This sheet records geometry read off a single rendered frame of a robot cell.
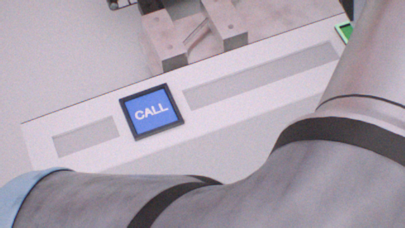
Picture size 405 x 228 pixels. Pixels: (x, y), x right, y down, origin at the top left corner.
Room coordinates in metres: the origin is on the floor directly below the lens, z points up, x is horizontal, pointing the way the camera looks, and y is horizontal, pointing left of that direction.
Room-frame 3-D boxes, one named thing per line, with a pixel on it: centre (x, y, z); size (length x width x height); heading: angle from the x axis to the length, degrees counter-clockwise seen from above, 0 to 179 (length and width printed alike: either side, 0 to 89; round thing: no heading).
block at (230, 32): (0.69, -0.04, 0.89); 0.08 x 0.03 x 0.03; 16
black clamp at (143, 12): (0.73, 0.05, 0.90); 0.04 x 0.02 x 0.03; 16
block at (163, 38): (0.67, 0.04, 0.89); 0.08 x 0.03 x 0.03; 16
